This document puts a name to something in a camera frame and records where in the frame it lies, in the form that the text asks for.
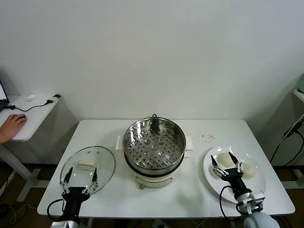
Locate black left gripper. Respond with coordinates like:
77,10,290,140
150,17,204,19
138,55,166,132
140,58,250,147
59,167,99,223

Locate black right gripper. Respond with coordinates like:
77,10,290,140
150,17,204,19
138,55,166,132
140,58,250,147
210,152,249,196

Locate white steamed baozi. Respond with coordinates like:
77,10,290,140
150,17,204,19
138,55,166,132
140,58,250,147
218,152,235,166
208,162,225,179
241,163,257,179

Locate glass lid with cream handle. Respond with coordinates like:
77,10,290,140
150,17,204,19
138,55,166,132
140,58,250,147
60,145,116,197

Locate perforated steel steamer basket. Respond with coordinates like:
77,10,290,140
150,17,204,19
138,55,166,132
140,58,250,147
123,118,186,170

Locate person's bare hand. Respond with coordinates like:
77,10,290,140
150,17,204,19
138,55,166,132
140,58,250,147
0,114,28,144

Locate white oval plate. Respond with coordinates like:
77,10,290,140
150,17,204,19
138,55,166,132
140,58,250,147
202,145,266,205

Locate scattered black crumbs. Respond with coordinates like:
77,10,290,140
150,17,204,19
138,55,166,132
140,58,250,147
198,133,216,143

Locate white electric cooker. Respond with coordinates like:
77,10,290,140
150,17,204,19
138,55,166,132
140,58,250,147
115,134,195,190

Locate white side table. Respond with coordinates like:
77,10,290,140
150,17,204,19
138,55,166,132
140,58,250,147
0,94,62,203

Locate black laptop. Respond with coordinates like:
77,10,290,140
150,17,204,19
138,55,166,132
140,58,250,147
0,79,10,111

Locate pale green object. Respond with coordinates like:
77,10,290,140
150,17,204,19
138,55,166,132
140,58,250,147
296,73,304,94

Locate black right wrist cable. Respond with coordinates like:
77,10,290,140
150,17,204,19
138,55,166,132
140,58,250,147
218,185,240,220

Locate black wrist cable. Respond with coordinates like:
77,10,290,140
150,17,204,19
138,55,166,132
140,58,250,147
47,199,66,223
218,185,240,220

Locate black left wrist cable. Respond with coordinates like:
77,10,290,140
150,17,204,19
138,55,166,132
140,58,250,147
47,199,66,223

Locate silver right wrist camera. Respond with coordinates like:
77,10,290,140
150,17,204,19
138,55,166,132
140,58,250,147
247,191,266,212

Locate black hanging cable with connector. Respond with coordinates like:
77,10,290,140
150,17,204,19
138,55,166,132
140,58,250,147
269,117,304,167

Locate black cable adapter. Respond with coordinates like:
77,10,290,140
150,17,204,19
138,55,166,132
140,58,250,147
46,94,61,104

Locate black laptop cable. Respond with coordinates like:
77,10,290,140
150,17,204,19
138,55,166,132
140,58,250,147
9,101,48,112

